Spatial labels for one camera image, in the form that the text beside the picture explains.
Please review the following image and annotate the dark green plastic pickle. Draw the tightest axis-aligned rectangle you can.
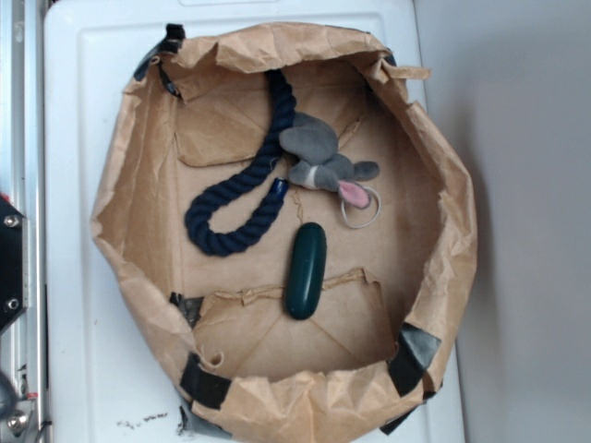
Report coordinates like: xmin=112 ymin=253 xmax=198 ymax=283
xmin=284 ymin=222 xmax=327 ymax=320

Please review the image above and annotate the grey plush bunny toy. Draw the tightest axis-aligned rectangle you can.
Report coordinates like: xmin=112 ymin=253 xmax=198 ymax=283
xmin=279 ymin=113 xmax=380 ymax=210

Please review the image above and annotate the brown paper lined bin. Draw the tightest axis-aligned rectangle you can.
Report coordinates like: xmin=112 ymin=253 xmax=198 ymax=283
xmin=91 ymin=22 xmax=477 ymax=442

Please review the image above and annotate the white plastic table lid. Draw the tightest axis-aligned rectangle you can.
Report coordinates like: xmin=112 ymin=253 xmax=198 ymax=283
xmin=43 ymin=0 xmax=465 ymax=443

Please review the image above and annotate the navy blue rope toy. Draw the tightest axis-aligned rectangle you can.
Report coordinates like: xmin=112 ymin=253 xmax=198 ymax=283
xmin=185 ymin=70 xmax=296 ymax=257

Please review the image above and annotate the black metal bracket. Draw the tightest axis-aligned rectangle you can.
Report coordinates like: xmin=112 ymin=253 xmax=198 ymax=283
xmin=0 ymin=193 xmax=27 ymax=334

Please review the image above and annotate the aluminium frame rail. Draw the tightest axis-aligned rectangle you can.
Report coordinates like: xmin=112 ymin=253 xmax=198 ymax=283
xmin=1 ymin=1 xmax=52 ymax=442

